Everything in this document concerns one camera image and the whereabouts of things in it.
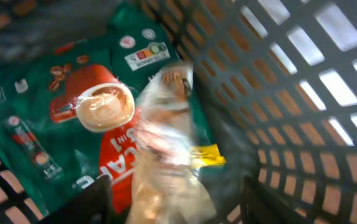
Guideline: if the green Nescafe coffee bag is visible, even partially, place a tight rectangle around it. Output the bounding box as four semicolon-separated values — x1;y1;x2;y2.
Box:
0;3;224;221

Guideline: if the beige brown snack bag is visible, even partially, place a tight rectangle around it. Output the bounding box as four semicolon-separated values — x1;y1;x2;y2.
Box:
126;60;217;224

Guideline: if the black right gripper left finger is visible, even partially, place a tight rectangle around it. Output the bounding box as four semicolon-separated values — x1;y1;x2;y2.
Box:
40;177;114;224

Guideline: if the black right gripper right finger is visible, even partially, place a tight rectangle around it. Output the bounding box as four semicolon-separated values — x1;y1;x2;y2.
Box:
240;177;312;224

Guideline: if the dark grey plastic basket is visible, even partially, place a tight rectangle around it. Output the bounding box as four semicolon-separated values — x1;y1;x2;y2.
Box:
0;0;357;223

